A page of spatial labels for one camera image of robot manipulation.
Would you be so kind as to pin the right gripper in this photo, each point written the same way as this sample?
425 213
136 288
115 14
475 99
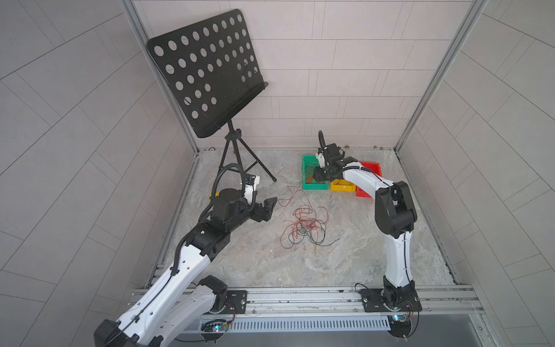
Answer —
319 174

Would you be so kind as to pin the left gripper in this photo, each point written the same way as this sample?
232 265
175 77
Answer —
265 212

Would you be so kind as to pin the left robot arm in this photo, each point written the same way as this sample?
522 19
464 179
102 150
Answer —
161 315

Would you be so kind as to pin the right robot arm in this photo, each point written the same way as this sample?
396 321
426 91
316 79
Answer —
394 214

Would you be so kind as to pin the yellow plastic bin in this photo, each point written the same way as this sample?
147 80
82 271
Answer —
342 185

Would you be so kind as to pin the green plastic bin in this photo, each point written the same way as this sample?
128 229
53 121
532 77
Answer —
308 183

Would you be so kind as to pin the red plastic bin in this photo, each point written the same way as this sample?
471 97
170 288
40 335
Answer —
373 170

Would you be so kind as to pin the left green circuit board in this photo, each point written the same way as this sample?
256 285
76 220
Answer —
216 326

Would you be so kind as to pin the green circuit board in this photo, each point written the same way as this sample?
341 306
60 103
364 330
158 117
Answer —
216 326
400 326

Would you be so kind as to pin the black perforated music stand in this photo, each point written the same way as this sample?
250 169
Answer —
212 71

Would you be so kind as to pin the right green circuit board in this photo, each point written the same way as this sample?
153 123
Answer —
400 326

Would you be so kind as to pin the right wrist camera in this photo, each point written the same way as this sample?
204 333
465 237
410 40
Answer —
321 160

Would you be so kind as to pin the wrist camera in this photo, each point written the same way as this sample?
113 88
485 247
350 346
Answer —
321 160
250 188

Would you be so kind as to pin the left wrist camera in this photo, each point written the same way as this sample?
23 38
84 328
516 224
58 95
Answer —
250 188

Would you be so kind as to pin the aluminium mounting rail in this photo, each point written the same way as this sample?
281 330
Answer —
346 302

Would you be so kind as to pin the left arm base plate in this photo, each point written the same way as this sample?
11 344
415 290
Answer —
235 302

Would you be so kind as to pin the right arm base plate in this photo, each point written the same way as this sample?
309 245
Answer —
376 300

